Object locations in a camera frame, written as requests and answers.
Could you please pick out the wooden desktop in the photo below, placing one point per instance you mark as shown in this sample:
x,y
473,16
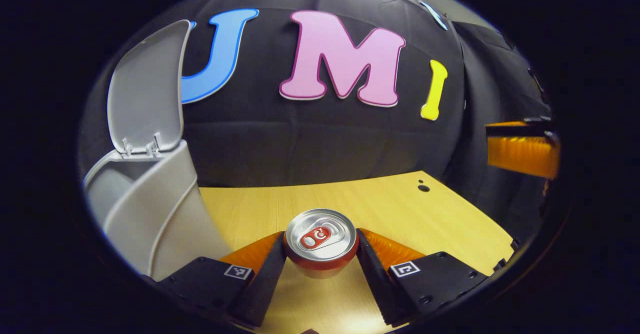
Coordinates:
x,y
400,209

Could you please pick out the red pop can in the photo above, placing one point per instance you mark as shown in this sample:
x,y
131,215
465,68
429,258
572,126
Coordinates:
x,y
320,244

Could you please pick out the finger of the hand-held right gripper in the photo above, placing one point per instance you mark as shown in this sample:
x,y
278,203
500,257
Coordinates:
x,y
515,130

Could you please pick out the black backdrop cloth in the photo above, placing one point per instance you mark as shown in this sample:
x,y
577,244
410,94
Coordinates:
x,y
300,139

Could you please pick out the white desktop garbage bin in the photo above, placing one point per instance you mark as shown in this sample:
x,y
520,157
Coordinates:
x,y
150,214

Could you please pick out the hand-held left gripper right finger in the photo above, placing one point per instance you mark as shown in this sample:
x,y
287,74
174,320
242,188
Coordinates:
x,y
377,289

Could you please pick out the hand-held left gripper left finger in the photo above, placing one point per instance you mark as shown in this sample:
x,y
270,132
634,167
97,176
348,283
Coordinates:
x,y
262,289

